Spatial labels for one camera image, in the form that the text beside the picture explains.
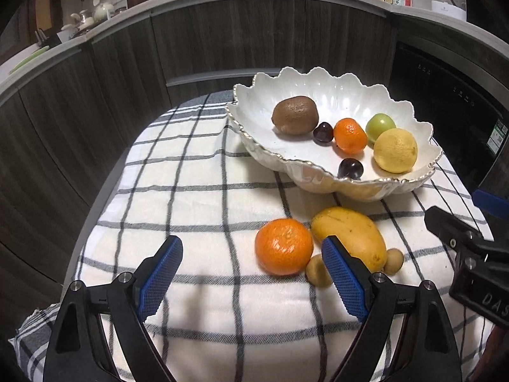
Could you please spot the white cups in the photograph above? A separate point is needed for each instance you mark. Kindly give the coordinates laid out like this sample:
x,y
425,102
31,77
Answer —
x,y
81,18

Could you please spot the orange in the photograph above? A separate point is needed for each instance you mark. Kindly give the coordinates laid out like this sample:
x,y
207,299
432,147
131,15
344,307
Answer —
x,y
350,135
283,246

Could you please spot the black knife block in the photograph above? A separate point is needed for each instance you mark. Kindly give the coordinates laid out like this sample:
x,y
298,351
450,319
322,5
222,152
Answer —
x,y
49,39

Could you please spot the small round brown fruit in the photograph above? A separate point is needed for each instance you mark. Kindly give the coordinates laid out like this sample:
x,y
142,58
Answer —
x,y
393,261
316,272

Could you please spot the black and white checked cloth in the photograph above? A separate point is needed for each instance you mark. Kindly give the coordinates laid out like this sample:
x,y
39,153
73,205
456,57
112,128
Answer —
x,y
199,207

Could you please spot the green label sticker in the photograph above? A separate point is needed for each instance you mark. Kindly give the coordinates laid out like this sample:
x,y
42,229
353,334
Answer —
x,y
497,137

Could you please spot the yellow mango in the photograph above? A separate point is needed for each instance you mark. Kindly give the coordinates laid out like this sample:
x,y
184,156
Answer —
x,y
354,230

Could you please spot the small white box appliance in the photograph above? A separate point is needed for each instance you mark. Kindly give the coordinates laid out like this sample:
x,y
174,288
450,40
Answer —
x,y
447,10

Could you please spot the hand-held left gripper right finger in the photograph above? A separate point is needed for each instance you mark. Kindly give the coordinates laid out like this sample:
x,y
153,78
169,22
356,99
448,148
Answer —
x,y
346,282

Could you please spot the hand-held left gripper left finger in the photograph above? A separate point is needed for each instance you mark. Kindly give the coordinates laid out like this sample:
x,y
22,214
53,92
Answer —
x,y
161,274

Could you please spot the person's right forearm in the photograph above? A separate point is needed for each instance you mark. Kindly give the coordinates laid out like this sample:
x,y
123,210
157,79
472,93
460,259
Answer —
x,y
495,354

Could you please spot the white scalloped ceramic bowl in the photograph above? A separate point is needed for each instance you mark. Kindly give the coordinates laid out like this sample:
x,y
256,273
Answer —
x,y
258,119

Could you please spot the brown kiwi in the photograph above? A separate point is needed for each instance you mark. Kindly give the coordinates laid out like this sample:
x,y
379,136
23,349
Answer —
x,y
295,115

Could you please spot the black built-in dishwasher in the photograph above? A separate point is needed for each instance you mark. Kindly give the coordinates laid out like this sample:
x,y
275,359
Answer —
x,y
437,99

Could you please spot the green apple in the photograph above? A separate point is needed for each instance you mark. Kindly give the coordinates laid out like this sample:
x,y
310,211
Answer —
x,y
379,125

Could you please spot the yellow lemon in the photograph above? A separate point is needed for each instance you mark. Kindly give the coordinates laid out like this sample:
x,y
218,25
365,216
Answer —
x,y
395,151

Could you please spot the dark purple plum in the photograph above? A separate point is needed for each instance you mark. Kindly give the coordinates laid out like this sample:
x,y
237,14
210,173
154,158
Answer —
x,y
350,168
323,133

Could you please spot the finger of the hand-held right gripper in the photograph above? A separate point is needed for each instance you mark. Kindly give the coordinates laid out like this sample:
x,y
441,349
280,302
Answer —
x,y
449,223
491,203

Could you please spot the white teapot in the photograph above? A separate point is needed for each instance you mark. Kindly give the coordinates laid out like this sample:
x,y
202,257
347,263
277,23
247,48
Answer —
x,y
103,12

